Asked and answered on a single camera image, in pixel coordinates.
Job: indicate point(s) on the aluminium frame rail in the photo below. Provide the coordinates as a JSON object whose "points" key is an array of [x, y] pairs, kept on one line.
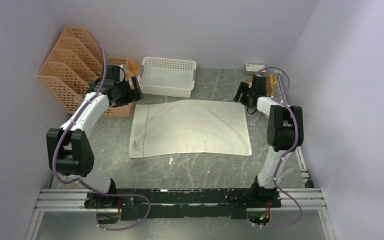
{"points": [[60, 214]]}

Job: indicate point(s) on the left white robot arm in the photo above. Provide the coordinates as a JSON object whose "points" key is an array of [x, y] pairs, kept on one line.
{"points": [[71, 158]]}

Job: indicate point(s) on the orange plastic file organizer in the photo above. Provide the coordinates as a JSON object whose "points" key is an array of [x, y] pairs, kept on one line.
{"points": [[74, 62]]}

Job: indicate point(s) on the small white red box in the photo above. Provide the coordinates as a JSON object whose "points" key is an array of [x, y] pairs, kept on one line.
{"points": [[254, 67]]}

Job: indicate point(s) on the cream white towel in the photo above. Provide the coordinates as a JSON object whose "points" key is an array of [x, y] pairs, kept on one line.
{"points": [[189, 126]]}

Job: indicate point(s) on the brown yellow towel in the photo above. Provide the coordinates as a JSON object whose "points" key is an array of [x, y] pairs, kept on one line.
{"points": [[269, 83]]}

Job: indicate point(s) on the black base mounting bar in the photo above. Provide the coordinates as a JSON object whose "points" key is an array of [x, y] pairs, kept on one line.
{"points": [[154, 203]]}

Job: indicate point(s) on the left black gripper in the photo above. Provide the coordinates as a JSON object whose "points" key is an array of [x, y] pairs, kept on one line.
{"points": [[134, 95]]}

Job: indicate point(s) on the white plastic basket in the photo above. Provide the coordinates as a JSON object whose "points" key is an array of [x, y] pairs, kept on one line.
{"points": [[167, 77]]}

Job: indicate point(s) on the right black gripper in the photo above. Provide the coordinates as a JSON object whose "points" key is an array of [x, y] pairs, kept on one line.
{"points": [[244, 88]]}

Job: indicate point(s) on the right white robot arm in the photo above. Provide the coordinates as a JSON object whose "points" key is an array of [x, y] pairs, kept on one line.
{"points": [[285, 128]]}

